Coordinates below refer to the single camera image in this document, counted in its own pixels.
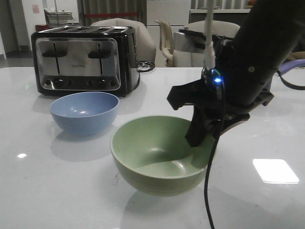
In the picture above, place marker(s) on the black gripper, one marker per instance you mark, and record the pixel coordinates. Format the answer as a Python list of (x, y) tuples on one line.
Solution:
[(219, 95)]

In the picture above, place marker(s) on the green bowl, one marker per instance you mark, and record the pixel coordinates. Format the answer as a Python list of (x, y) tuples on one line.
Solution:
[(153, 155)]

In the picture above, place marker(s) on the blue bowl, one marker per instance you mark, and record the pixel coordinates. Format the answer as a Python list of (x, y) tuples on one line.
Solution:
[(85, 113)]

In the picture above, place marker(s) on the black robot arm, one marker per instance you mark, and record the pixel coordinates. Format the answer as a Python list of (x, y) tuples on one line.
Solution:
[(280, 23)]

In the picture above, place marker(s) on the cream chair in background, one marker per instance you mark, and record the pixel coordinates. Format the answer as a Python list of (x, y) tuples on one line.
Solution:
[(166, 42)]

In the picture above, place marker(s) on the beige chair at right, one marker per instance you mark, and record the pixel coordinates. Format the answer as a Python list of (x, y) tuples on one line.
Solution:
[(222, 32)]

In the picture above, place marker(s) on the purple object at right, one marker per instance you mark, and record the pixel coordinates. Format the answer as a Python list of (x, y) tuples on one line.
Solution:
[(287, 66)]

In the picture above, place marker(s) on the dark counter with shelf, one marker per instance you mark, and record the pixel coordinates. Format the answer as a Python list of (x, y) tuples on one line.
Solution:
[(236, 16)]

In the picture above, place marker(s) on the black and steel toaster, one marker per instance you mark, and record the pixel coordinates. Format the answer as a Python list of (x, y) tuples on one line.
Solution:
[(73, 59)]

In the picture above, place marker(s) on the red barrier belt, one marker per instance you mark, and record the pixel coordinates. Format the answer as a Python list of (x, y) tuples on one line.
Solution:
[(111, 15)]

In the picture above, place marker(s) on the metal cart in background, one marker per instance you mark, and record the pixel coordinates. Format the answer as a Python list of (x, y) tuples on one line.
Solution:
[(58, 17)]

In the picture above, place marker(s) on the red trash bin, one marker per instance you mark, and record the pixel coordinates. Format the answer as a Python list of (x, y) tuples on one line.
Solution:
[(41, 27)]

